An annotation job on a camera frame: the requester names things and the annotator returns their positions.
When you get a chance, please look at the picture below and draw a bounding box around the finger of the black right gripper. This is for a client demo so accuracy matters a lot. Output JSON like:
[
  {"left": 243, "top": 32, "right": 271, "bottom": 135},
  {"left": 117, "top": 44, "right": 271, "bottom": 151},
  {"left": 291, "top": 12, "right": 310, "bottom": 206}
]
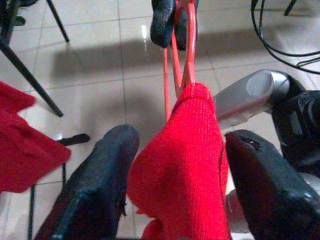
[
  {"left": 173, "top": 0, "right": 200, "bottom": 52},
  {"left": 150, "top": 0, "right": 177, "bottom": 48}
]

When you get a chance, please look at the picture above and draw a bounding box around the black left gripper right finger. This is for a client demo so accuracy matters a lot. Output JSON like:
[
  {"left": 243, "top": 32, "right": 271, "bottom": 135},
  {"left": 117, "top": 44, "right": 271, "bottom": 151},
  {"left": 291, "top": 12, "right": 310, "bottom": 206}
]
[{"left": 224, "top": 129, "right": 320, "bottom": 240}]

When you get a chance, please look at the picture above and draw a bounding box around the black looped cable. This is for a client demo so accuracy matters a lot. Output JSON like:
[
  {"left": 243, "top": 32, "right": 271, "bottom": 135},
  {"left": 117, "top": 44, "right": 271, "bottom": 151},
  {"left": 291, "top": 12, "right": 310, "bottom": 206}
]
[{"left": 250, "top": 0, "right": 320, "bottom": 76}]

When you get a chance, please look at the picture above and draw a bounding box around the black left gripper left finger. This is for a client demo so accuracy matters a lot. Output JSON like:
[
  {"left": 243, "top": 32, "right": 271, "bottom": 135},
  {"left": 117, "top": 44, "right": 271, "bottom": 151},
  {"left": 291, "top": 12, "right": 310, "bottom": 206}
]
[{"left": 48, "top": 124, "right": 140, "bottom": 240}]

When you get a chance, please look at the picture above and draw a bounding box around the silver robot leg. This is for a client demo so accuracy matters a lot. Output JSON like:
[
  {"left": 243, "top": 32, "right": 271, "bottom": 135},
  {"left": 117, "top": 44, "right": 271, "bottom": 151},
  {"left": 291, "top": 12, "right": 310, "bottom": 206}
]
[{"left": 213, "top": 69, "right": 320, "bottom": 235}]

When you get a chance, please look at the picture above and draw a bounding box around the red knit shirt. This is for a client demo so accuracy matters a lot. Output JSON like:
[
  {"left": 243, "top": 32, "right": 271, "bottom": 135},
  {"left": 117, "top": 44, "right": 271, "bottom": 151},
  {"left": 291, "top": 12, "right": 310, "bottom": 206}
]
[{"left": 126, "top": 81, "right": 232, "bottom": 240}]

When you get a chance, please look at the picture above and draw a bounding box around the red plastic hanger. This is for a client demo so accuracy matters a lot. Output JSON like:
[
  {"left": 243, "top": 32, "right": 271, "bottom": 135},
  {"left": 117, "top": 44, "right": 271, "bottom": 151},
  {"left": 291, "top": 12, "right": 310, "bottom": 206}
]
[{"left": 162, "top": 0, "right": 198, "bottom": 123}]

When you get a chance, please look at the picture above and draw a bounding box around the white folding table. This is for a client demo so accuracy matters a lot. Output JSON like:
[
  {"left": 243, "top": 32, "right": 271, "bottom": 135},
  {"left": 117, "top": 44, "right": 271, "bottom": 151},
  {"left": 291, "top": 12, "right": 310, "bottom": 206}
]
[{"left": 0, "top": 0, "right": 71, "bottom": 118}]

